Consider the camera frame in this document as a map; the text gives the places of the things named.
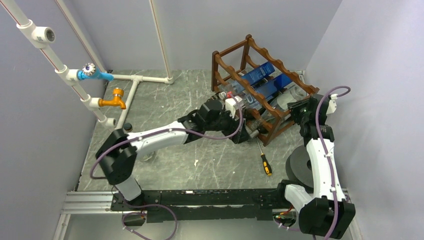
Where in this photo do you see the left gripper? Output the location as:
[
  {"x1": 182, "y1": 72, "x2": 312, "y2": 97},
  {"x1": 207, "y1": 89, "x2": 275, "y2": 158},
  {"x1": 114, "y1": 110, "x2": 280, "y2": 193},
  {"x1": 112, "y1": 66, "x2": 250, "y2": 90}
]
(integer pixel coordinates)
[{"x1": 205, "y1": 105, "x2": 252, "y2": 144}]

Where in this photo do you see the clear tall bottle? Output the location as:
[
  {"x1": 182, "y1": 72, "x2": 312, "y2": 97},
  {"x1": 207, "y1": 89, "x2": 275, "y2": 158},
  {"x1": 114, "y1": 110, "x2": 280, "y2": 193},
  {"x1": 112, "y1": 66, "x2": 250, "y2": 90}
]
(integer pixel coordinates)
[{"x1": 250, "y1": 85, "x2": 307, "y2": 139}]

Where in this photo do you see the dark green wine bottle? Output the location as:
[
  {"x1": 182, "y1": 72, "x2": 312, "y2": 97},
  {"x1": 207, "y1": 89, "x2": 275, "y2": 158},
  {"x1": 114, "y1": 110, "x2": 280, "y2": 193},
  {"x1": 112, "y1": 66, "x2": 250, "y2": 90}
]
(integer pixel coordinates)
[{"x1": 250, "y1": 111, "x2": 284, "y2": 136}]

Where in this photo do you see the blue square bottle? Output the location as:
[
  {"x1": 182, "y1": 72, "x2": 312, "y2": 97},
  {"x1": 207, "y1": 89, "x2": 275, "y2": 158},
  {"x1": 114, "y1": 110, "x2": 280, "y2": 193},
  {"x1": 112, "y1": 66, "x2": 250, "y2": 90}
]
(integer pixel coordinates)
[{"x1": 227, "y1": 61, "x2": 275, "y2": 97}]

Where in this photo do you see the clear stoppered glass bottle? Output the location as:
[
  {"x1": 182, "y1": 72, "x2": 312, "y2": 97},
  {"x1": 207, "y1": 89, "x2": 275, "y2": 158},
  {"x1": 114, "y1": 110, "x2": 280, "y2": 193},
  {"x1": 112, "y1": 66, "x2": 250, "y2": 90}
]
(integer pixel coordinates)
[{"x1": 244, "y1": 73, "x2": 292, "y2": 110}]

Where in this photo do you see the wooden wine rack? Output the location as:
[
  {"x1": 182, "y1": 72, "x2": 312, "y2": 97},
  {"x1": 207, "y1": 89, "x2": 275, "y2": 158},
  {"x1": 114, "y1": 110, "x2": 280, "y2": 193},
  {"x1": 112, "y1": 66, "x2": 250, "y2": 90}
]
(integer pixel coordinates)
[{"x1": 211, "y1": 34, "x2": 320, "y2": 146}]

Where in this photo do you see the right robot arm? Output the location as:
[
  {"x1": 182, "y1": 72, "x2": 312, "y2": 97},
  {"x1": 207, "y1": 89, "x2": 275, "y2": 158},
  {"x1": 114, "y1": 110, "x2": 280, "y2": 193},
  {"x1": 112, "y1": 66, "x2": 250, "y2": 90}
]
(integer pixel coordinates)
[{"x1": 275, "y1": 94, "x2": 356, "y2": 240}]

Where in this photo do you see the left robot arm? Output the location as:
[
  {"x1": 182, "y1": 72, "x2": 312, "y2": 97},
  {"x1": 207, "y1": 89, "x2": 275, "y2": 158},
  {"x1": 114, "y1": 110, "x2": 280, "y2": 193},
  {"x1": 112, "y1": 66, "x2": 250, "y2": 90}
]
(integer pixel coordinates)
[{"x1": 95, "y1": 96, "x2": 251, "y2": 210}]

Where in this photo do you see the yellow black screwdriver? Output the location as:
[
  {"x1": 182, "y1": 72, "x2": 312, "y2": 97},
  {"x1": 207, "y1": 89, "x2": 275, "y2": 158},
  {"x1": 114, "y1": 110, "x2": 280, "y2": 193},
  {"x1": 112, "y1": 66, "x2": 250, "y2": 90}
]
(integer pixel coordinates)
[{"x1": 256, "y1": 138, "x2": 273, "y2": 177}]

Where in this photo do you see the orange brass tap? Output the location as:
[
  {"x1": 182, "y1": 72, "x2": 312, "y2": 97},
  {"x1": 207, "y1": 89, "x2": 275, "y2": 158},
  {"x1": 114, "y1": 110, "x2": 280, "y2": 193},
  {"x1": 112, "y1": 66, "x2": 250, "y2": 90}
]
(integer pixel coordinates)
[{"x1": 97, "y1": 87, "x2": 127, "y2": 110}]

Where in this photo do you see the blue tap valve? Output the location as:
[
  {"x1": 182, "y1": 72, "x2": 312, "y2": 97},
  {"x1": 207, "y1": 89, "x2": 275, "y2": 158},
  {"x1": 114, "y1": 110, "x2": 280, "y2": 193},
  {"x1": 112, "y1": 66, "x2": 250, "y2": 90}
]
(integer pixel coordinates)
[{"x1": 77, "y1": 63, "x2": 114, "y2": 82}]

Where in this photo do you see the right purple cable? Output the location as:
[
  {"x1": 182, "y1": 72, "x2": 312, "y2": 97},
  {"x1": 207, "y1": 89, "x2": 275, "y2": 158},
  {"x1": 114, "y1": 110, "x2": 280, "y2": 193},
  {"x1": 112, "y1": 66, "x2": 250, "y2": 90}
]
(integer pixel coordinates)
[{"x1": 273, "y1": 86, "x2": 352, "y2": 240}]

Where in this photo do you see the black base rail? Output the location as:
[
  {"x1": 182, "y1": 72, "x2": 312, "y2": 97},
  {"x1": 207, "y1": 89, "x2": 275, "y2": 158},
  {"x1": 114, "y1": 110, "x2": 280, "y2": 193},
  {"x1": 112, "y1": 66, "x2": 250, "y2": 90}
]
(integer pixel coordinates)
[{"x1": 110, "y1": 188, "x2": 291, "y2": 223}]

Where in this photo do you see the white pvc pipe frame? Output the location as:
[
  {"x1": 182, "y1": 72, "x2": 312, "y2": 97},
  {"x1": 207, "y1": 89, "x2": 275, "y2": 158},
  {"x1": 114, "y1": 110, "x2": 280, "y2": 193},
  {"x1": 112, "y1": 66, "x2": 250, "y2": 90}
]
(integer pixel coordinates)
[{"x1": 0, "y1": 0, "x2": 174, "y2": 131}]

